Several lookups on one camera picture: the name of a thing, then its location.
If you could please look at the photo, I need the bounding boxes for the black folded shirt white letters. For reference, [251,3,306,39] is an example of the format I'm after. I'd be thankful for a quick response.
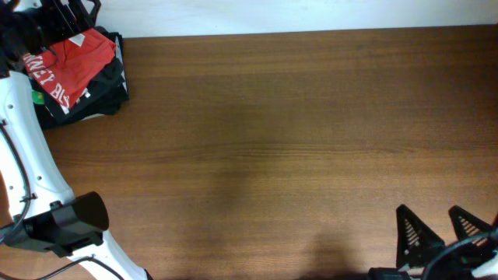
[30,58,128,124]

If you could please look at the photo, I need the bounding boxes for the black folded garment underneath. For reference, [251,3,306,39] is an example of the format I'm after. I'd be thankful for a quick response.
[33,26,130,131]

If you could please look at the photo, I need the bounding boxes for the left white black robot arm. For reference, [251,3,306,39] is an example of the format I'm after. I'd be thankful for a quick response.
[1,1,151,279]

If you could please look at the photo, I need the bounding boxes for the white green printed folded garment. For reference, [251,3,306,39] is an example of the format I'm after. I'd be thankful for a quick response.
[32,90,45,105]

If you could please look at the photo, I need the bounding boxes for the red orange t-shirt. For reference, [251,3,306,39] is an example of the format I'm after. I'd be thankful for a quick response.
[23,29,117,109]

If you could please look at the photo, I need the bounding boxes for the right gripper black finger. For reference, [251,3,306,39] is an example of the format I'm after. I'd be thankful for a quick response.
[396,205,446,268]
[448,205,492,241]

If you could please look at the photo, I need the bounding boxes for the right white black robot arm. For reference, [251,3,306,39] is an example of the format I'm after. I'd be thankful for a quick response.
[367,205,497,280]

